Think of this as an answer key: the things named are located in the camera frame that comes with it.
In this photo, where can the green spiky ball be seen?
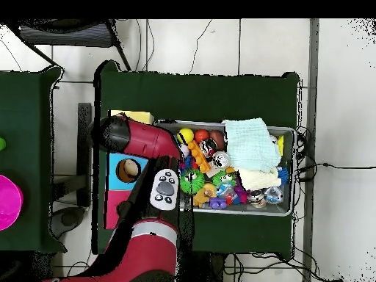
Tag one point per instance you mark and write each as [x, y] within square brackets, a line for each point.
[192, 182]

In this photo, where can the mint green waffle cloth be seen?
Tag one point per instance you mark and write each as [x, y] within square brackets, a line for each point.
[252, 144]

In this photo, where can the cream waffle cloth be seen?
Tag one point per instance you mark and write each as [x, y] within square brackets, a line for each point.
[258, 177]

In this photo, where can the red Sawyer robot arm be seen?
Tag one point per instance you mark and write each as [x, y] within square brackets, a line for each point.
[144, 141]

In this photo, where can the wooden box with three holes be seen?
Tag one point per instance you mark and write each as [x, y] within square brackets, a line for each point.
[113, 176]

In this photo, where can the orange plastic brick block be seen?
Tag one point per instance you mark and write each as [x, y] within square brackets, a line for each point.
[199, 157]

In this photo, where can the yellow ball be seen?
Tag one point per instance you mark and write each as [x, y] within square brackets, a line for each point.
[186, 136]

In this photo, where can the crushed black drink can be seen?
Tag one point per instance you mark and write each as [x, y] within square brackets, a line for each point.
[208, 147]

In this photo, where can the orange ball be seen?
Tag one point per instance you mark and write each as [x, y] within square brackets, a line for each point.
[201, 135]

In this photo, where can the brown football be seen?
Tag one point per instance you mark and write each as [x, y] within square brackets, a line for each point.
[218, 140]

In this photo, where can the green spiky toy with eyes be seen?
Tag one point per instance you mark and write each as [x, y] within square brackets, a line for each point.
[224, 179]

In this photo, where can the black upright panel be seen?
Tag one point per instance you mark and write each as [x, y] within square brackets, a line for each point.
[84, 176]

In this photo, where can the dark grey oval base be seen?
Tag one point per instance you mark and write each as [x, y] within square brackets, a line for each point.
[69, 218]

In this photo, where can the dark green side tablecloth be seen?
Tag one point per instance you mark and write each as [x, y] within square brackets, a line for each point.
[26, 117]

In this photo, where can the black mesh chair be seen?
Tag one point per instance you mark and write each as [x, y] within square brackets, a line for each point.
[67, 35]

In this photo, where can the pink round disc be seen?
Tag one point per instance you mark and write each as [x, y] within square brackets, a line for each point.
[8, 202]

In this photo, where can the small green object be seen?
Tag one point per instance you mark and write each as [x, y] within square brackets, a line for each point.
[1, 144]

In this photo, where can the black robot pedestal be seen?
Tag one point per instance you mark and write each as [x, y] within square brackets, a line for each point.
[210, 267]

